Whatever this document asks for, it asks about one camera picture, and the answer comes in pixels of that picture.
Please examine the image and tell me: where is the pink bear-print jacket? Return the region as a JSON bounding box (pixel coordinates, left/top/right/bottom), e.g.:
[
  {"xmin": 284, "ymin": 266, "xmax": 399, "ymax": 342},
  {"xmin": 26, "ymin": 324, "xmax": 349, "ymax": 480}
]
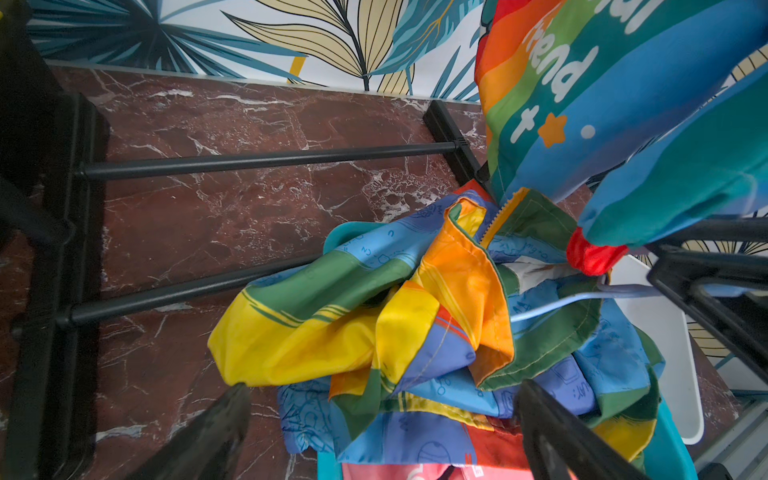
[{"xmin": 342, "ymin": 464, "xmax": 533, "ymax": 480}]

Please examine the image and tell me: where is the teal plastic basket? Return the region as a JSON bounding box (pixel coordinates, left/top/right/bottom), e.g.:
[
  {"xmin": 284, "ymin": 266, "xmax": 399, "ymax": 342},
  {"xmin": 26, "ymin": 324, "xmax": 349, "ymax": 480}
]
[{"xmin": 323, "ymin": 222, "xmax": 697, "ymax": 479}]

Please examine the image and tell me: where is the rainbow striped jacket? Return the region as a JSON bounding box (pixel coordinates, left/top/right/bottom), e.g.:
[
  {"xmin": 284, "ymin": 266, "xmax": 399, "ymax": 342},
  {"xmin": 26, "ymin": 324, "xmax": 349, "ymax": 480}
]
[{"xmin": 208, "ymin": 182, "xmax": 664, "ymax": 470}]

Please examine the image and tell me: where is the rainbow jacket red hood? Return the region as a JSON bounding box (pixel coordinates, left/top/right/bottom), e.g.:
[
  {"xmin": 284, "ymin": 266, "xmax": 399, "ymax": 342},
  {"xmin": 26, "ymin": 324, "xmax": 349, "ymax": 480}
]
[{"xmin": 475, "ymin": 1, "xmax": 767, "ymax": 276}]

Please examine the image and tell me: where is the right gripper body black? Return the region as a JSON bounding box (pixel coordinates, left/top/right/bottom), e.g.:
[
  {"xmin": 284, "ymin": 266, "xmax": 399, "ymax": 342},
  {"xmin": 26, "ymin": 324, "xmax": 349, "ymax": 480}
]
[{"xmin": 646, "ymin": 218, "xmax": 767, "ymax": 381}]

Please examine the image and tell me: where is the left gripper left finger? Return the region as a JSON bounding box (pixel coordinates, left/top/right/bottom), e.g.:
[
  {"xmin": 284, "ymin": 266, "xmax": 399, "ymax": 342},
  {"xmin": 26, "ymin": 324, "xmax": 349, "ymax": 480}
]
[{"xmin": 128, "ymin": 383, "xmax": 251, "ymax": 479}]

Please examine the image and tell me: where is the black clothes rack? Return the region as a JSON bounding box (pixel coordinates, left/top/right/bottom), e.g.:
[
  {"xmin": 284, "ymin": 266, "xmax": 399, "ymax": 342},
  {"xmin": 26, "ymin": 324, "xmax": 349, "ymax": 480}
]
[{"xmin": 1, "ymin": 1, "xmax": 489, "ymax": 479}]

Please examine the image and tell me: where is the light blue wire hanger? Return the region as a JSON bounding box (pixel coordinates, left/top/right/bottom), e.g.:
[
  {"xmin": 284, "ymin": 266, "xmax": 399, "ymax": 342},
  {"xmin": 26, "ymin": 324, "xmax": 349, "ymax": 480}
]
[{"xmin": 509, "ymin": 284, "xmax": 662, "ymax": 323}]

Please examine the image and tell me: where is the white plastic tray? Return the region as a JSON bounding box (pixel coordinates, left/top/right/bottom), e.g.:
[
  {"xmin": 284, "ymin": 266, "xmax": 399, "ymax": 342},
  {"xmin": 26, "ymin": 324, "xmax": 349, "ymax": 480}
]
[{"xmin": 608, "ymin": 254, "xmax": 706, "ymax": 446}]

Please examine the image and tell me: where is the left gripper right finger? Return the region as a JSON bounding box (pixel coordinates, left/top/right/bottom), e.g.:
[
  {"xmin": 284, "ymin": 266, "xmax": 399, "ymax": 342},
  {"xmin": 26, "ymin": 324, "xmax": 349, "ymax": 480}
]
[{"xmin": 514, "ymin": 380, "xmax": 646, "ymax": 479}]

